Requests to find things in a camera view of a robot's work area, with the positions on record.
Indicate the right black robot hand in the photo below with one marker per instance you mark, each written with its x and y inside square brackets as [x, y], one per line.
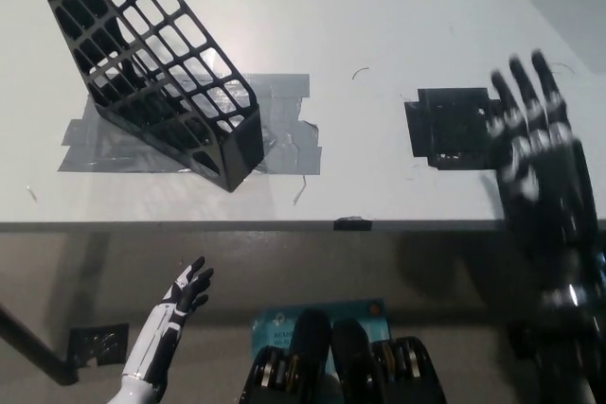
[544, 172]

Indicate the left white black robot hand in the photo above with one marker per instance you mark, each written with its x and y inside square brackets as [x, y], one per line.
[172, 319]

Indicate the black floor tape patch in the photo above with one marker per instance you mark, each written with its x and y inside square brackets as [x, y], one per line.
[97, 345]

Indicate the black tape square patch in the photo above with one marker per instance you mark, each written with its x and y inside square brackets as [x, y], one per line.
[450, 129]

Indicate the teal cardboard box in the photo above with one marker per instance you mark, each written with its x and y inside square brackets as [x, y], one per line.
[277, 323]

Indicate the black slanted table leg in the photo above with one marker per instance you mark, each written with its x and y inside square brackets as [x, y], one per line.
[38, 349]

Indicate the black lattice file holder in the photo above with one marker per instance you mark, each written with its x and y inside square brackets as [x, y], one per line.
[239, 148]

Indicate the small black tape piece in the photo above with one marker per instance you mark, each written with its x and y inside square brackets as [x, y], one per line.
[352, 223]

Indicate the grey duct tape patch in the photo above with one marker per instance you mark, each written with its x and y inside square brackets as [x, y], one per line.
[289, 148]

